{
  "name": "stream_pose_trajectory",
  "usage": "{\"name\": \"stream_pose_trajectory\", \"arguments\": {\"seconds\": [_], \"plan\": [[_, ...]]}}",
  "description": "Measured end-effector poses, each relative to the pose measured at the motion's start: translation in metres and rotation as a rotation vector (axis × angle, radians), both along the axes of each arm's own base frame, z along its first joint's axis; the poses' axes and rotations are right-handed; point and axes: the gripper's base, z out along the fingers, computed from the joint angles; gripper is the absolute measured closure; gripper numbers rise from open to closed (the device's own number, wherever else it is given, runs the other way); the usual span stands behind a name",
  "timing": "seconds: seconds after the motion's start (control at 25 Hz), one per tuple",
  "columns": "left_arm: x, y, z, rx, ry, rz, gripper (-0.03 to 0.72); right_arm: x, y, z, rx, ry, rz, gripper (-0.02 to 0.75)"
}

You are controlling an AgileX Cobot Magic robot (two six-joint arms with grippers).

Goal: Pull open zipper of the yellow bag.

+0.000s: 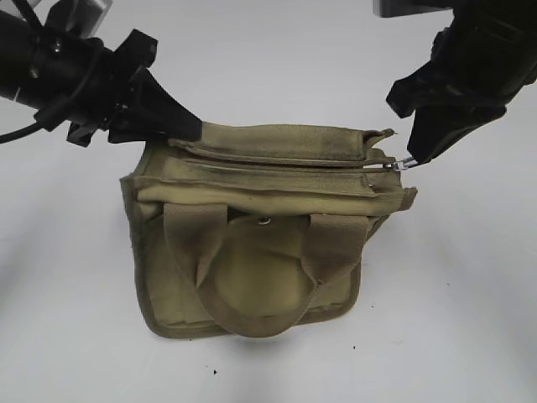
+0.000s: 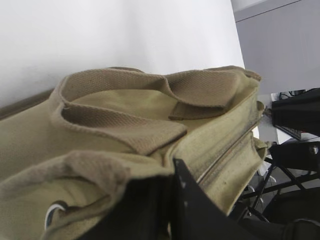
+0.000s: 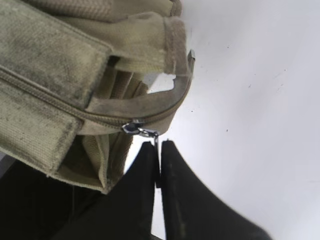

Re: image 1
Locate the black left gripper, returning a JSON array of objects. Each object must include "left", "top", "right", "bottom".
[{"left": 34, "top": 29, "right": 202, "bottom": 146}]

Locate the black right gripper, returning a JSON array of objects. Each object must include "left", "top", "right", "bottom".
[{"left": 386, "top": 1, "right": 536, "bottom": 165}]

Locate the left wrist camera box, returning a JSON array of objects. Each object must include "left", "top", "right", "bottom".
[{"left": 24, "top": 0, "right": 112, "bottom": 39}]

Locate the olive yellow canvas bag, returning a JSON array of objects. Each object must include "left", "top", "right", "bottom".
[{"left": 121, "top": 123, "right": 417, "bottom": 339}]

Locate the silver zipper pull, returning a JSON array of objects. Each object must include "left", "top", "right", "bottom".
[{"left": 390, "top": 157, "right": 420, "bottom": 172}]

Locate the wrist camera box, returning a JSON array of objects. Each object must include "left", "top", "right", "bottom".
[
  {"left": 373, "top": 0, "right": 455, "bottom": 18},
  {"left": 24, "top": 0, "right": 112, "bottom": 39}
]

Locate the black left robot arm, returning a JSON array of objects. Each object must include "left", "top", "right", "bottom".
[{"left": 1, "top": 1, "right": 202, "bottom": 147}]

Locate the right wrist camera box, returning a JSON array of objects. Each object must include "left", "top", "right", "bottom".
[{"left": 373, "top": 0, "right": 455, "bottom": 18}]

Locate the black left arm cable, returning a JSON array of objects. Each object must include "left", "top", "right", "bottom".
[{"left": 0, "top": 119, "right": 46, "bottom": 144}]

